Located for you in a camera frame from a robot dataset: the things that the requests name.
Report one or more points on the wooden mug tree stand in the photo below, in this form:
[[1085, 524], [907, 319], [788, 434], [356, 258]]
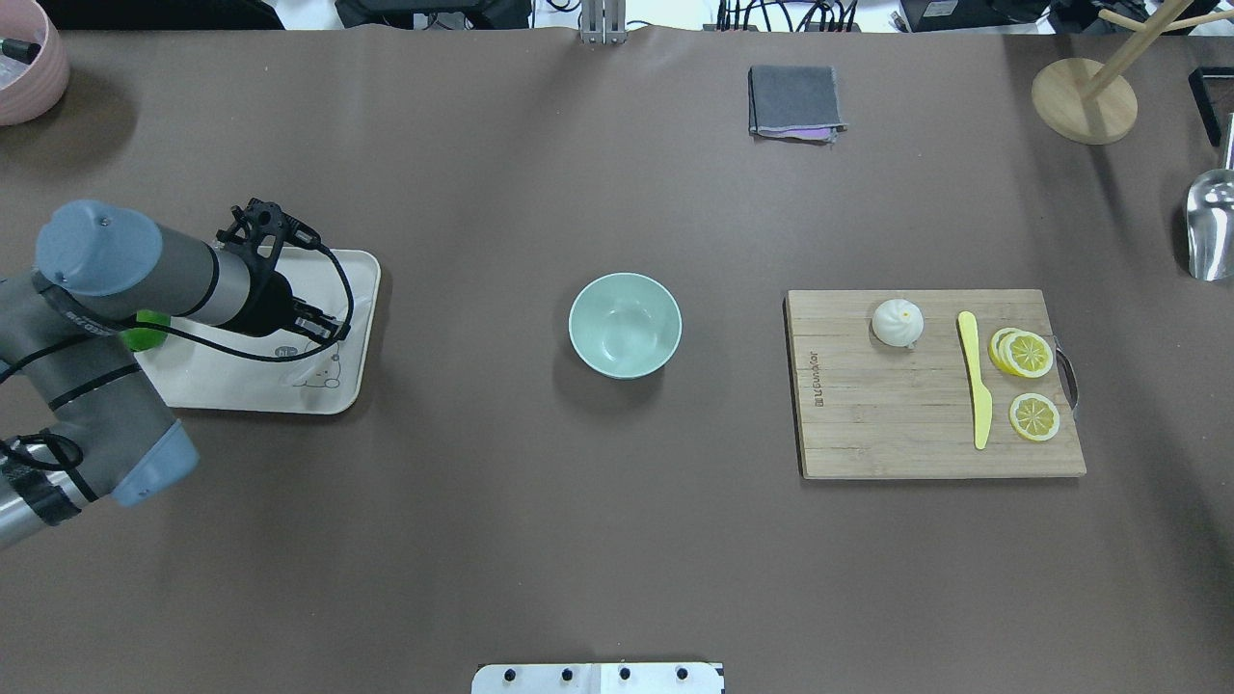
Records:
[[1090, 102]]

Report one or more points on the folded grey cloth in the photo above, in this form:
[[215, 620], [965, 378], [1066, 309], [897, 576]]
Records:
[[799, 103]]

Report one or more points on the light green bowl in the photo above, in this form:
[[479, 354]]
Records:
[[625, 325]]

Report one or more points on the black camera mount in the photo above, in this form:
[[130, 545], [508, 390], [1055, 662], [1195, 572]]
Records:
[[258, 232]]

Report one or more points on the single lemon slice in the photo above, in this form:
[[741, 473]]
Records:
[[1033, 417]]

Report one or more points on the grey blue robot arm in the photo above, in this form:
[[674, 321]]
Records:
[[96, 267]]

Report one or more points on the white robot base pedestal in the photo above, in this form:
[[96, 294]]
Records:
[[640, 676]]

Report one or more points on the yellow plastic knife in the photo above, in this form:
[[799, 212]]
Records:
[[981, 397]]

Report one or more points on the green lime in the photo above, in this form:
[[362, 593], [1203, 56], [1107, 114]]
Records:
[[138, 340]]

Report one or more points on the pink bowl with ice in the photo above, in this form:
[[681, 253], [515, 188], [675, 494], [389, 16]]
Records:
[[31, 90]]

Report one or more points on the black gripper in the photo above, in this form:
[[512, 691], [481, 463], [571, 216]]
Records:
[[269, 303]]

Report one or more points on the bamboo cutting board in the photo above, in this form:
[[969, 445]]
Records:
[[868, 411]]

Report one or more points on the dark tray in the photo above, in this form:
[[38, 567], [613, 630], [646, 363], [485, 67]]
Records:
[[1212, 89]]

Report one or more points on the metal scoop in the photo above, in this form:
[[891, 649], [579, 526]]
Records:
[[1209, 216]]

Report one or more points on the metal black-tipped tube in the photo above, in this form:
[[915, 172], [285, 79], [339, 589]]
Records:
[[25, 53]]

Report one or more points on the lemon slice stack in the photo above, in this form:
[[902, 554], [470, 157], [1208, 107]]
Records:
[[1020, 352]]

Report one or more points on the aluminium frame post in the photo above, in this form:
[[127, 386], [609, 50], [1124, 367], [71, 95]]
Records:
[[603, 22]]

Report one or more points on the white steamed bun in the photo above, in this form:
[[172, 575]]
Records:
[[898, 323]]

